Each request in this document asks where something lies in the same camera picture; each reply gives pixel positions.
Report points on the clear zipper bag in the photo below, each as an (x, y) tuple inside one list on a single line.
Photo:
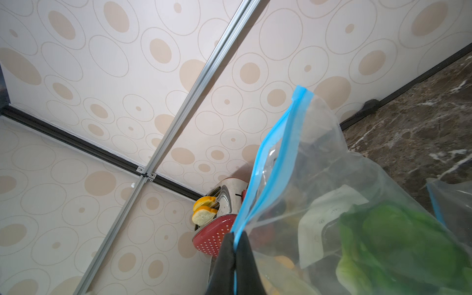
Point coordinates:
[(452, 206), (304, 178)]

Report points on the red silver toaster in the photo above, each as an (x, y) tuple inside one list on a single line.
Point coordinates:
[(229, 195)]

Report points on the chinese cabbage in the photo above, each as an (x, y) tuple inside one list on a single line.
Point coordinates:
[(389, 249)]

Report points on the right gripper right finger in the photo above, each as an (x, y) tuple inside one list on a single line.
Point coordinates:
[(247, 281)]

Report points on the white bread slice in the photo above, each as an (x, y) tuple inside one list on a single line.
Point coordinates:
[(203, 215)]

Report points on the yellow bread slice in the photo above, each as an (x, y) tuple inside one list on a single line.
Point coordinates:
[(207, 202)]

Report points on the left diagonal aluminium rail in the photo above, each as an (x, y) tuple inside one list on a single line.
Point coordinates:
[(104, 248)]

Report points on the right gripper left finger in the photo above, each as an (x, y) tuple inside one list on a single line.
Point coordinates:
[(222, 280)]

